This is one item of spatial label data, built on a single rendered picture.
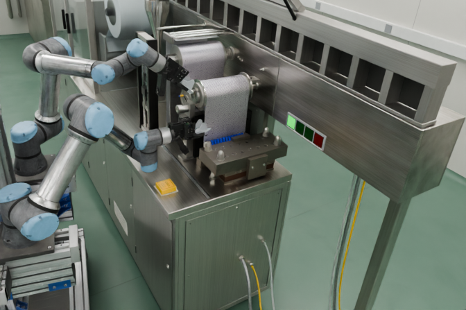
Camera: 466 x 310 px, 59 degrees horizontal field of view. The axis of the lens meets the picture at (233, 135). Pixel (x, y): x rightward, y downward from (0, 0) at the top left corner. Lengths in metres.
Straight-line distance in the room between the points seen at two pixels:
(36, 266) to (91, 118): 0.69
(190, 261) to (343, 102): 1.00
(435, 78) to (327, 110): 0.48
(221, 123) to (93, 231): 1.44
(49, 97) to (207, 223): 0.94
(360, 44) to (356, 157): 0.43
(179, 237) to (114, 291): 0.91
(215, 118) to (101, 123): 0.60
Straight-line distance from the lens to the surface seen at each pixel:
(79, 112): 1.56
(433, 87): 1.41
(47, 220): 1.61
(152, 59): 1.72
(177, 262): 1.96
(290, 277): 2.78
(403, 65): 1.46
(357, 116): 1.61
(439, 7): 4.14
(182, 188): 1.87
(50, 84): 2.08
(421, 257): 3.24
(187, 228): 1.85
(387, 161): 1.56
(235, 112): 1.98
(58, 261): 1.89
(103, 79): 1.65
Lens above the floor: 2.02
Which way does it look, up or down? 29 degrees down
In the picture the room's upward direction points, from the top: 5 degrees clockwise
